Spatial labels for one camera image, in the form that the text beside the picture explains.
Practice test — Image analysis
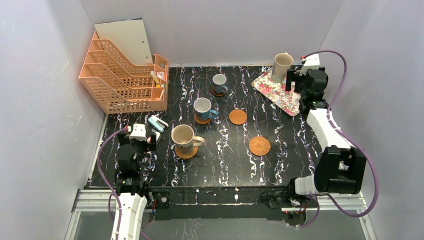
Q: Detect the dark wooden coaster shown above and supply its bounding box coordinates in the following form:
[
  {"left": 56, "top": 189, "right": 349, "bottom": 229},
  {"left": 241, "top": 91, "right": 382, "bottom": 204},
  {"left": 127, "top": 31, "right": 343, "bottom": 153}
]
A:
[{"left": 210, "top": 88, "right": 227, "bottom": 97}]

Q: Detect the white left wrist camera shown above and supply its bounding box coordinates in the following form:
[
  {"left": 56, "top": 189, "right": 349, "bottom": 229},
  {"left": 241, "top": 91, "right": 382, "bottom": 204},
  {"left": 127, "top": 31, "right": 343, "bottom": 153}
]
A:
[{"left": 129, "top": 123, "right": 147, "bottom": 142}]

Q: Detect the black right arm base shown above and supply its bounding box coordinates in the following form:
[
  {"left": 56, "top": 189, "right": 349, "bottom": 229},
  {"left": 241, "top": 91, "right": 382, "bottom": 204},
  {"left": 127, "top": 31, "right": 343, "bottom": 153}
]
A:
[{"left": 258, "top": 179, "right": 320, "bottom": 229}]

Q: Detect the woven rattan coaster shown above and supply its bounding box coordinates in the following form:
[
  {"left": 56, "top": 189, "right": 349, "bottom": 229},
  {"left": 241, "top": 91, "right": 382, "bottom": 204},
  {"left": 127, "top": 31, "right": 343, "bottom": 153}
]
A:
[
  {"left": 249, "top": 136, "right": 271, "bottom": 156},
  {"left": 174, "top": 146, "right": 199, "bottom": 159}
]

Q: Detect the floral tray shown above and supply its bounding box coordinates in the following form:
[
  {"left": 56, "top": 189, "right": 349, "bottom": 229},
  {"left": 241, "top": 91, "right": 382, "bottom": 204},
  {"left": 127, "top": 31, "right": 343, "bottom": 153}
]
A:
[{"left": 251, "top": 67, "right": 301, "bottom": 117}]

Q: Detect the large beige floral mug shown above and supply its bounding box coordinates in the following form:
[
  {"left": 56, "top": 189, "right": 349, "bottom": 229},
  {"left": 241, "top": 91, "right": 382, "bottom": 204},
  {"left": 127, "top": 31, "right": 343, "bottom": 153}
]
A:
[{"left": 171, "top": 124, "right": 206, "bottom": 153}]

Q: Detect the light wooden coaster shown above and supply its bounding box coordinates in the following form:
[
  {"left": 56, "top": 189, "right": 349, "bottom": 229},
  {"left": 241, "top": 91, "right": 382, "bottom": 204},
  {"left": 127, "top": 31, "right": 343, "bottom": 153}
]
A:
[
  {"left": 228, "top": 109, "right": 248, "bottom": 125},
  {"left": 194, "top": 114, "right": 212, "bottom": 125}
]

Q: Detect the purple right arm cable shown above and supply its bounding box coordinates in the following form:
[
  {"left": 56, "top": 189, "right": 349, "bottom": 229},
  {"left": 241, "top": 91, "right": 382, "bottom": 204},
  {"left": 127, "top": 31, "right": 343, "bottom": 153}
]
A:
[{"left": 300, "top": 49, "right": 380, "bottom": 229}]

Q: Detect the white board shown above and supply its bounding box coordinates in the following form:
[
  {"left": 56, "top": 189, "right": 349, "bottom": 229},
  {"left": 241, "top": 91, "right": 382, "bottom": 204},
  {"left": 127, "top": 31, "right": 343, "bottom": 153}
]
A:
[{"left": 94, "top": 18, "right": 153, "bottom": 66}]

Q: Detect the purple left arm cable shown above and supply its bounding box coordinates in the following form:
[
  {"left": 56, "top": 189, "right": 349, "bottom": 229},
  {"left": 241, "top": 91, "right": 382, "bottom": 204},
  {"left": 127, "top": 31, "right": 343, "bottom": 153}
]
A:
[{"left": 96, "top": 126, "right": 152, "bottom": 240}]

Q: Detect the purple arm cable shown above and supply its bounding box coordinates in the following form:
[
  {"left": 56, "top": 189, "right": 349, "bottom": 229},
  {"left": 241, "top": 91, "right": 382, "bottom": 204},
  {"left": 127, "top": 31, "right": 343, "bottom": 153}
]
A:
[
  {"left": 300, "top": 49, "right": 380, "bottom": 229},
  {"left": 96, "top": 126, "right": 152, "bottom": 240}
]

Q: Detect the blue patterned mug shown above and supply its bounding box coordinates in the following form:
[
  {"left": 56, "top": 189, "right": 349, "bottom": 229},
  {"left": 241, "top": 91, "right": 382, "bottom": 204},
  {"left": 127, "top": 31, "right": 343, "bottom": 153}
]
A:
[{"left": 193, "top": 97, "right": 219, "bottom": 121}]

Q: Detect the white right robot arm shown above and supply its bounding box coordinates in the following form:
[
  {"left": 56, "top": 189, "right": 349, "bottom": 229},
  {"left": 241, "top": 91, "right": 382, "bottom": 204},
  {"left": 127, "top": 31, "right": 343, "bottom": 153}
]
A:
[{"left": 285, "top": 67, "right": 367, "bottom": 198}]

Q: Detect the light blue stapler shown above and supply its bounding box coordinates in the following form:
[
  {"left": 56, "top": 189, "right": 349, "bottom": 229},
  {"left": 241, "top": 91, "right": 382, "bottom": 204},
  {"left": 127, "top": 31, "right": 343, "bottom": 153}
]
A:
[{"left": 147, "top": 115, "right": 169, "bottom": 134}]

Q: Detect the orange plastic file organizer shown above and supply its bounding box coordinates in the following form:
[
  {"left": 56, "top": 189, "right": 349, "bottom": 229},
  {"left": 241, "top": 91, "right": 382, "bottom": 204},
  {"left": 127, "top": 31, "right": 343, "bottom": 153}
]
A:
[{"left": 79, "top": 33, "right": 169, "bottom": 114}]

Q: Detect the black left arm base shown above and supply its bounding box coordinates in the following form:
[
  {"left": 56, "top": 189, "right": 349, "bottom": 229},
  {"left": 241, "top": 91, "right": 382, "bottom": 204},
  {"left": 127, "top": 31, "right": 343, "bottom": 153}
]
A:
[{"left": 135, "top": 182, "right": 171, "bottom": 217}]

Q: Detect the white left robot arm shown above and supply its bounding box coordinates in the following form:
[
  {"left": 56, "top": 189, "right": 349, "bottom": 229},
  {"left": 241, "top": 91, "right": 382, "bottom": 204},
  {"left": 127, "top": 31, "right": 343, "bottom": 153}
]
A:
[{"left": 111, "top": 130, "right": 157, "bottom": 240}]

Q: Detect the small grey mug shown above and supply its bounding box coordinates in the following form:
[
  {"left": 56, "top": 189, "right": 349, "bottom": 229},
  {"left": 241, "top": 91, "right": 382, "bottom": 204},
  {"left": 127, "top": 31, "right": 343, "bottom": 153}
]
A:
[{"left": 212, "top": 74, "right": 228, "bottom": 95}]

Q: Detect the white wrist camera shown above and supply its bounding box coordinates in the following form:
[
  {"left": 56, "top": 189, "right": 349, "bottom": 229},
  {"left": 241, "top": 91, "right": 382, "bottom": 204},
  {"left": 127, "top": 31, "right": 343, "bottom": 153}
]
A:
[
  {"left": 299, "top": 53, "right": 320, "bottom": 76},
  {"left": 129, "top": 123, "right": 147, "bottom": 142}
]

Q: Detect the white and pink stapler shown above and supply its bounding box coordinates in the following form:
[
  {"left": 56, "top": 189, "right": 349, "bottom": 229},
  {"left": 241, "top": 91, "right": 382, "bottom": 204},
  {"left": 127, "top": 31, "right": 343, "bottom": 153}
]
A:
[{"left": 154, "top": 132, "right": 162, "bottom": 145}]

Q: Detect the tall beige mug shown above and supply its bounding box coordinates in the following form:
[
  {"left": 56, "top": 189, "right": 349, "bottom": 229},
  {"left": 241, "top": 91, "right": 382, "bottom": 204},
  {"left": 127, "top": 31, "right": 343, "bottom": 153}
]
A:
[{"left": 271, "top": 52, "right": 294, "bottom": 84}]

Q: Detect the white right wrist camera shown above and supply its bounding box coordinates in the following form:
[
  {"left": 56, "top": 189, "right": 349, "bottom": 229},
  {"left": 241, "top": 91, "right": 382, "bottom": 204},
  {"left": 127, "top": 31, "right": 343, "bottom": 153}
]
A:
[{"left": 299, "top": 53, "right": 320, "bottom": 76}]

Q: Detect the aluminium frame rail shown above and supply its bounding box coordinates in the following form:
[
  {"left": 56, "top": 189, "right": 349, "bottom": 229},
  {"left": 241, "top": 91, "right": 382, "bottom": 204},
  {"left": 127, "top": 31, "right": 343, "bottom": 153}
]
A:
[{"left": 64, "top": 186, "right": 377, "bottom": 240}]

